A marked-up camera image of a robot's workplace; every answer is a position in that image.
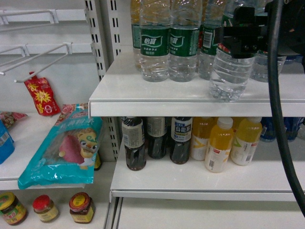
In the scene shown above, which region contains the teal snack bag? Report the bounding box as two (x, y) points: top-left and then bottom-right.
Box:
(18, 104), (103, 189)

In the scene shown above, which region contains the yellow white juice bottle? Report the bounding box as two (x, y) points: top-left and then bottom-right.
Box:
(204, 117), (234, 173)
(230, 117), (262, 166)
(190, 117), (214, 161)

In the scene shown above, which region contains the dark oolong tea bottle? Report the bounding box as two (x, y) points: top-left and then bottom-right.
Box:
(122, 116), (146, 171)
(147, 116), (167, 159)
(170, 116), (193, 165)

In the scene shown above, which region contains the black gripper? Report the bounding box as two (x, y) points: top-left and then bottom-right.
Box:
(218, 0), (305, 59)

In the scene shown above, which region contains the red lid sauce jar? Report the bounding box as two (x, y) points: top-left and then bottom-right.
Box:
(69, 192), (95, 224)
(32, 195), (59, 223)

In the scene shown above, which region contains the clear water bottle green label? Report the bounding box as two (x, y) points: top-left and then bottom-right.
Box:
(209, 44), (254, 102)
(168, 0), (203, 82)
(140, 0), (171, 82)

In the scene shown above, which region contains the white lower shelf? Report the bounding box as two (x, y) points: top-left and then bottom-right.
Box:
(111, 142), (295, 201)

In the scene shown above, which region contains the black cable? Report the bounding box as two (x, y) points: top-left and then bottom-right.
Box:
(266, 0), (305, 217)

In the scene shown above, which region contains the yellow lid sauce jar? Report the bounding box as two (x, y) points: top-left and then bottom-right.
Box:
(0, 192), (28, 226)

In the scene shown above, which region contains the red sauce packet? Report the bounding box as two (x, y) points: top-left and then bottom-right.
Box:
(24, 75), (61, 116)

